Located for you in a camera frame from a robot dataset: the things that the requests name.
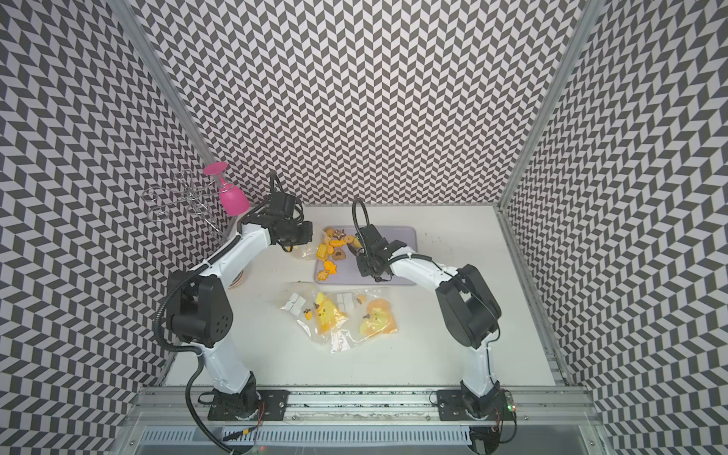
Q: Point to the lilac plastic tray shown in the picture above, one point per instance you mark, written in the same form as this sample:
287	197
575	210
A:
347	270

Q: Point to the clear printed bag pile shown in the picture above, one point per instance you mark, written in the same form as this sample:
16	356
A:
340	319

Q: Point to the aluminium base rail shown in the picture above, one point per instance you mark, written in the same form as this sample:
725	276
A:
427	405

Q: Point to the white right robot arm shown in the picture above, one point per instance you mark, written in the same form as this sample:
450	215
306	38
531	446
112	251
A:
469	309

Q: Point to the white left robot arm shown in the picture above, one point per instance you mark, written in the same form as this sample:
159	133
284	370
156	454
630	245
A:
196	315

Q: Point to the chrome glass drying rack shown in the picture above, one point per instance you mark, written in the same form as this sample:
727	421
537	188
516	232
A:
190	194

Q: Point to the pink upside-down wine glass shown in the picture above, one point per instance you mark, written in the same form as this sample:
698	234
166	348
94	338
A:
232	198

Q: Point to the orange bear shaped cookie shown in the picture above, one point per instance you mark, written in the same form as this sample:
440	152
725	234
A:
330	267

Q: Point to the clear resealable bag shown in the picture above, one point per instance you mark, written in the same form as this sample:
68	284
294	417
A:
307	252

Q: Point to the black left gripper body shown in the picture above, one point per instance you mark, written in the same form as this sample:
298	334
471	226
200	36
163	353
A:
296	234

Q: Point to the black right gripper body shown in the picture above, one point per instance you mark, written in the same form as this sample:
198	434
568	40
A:
366	264

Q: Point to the ribbed glass bowl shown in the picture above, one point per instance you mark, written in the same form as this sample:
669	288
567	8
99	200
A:
237	281

